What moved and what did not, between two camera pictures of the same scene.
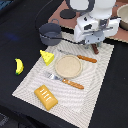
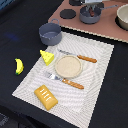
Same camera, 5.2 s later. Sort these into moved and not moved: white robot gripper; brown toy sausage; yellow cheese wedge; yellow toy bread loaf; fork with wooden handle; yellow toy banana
Moved: white robot gripper; brown toy sausage
Not moved: yellow toy banana; fork with wooden handle; yellow toy bread loaf; yellow cheese wedge
